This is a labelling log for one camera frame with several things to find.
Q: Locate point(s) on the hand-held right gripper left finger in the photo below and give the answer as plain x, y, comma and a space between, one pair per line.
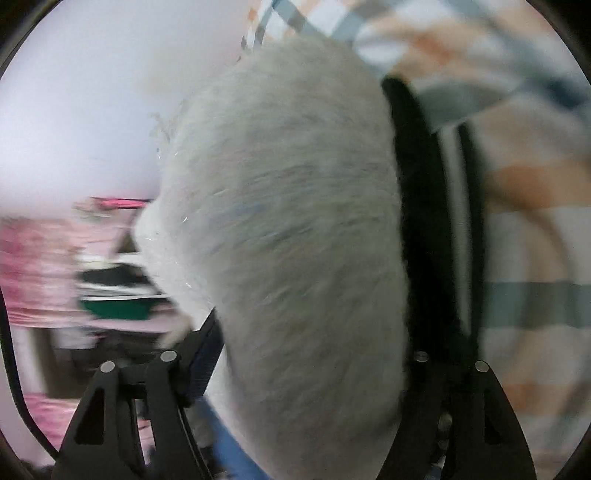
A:
203, 364

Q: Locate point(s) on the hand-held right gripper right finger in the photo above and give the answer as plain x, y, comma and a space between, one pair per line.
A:
425, 230

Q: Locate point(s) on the white tweed jacket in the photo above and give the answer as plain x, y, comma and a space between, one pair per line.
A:
286, 230

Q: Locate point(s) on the pile of clothes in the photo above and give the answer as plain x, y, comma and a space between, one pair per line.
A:
51, 258

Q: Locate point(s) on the blue striped bed sheet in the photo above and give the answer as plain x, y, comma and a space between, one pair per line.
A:
231, 454

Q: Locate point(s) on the plaid bed sheet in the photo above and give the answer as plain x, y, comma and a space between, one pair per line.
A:
531, 230

